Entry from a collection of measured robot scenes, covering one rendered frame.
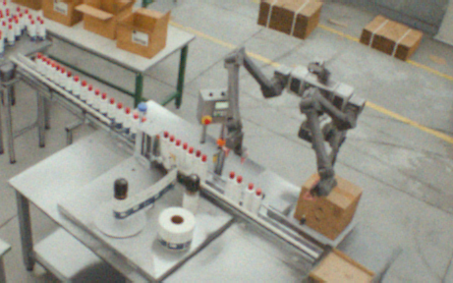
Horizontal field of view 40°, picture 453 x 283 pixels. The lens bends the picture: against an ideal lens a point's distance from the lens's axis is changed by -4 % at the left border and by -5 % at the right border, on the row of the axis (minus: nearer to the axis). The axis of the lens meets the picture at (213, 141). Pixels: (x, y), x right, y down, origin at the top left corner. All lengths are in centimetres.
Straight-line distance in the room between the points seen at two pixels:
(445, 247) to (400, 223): 42
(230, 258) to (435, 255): 220
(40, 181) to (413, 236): 303
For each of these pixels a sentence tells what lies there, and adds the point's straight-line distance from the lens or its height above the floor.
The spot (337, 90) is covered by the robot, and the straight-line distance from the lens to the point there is 391.
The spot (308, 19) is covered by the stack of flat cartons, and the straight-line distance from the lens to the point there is 763.
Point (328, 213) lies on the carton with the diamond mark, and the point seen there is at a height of 103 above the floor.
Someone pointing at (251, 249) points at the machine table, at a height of 83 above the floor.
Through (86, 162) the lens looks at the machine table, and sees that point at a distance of 418.
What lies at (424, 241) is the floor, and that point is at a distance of 544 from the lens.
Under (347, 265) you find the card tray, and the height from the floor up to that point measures 83.
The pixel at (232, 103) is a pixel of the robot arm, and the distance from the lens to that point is 357.
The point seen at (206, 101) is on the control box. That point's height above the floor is 146.
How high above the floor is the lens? 352
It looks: 37 degrees down
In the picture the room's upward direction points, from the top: 9 degrees clockwise
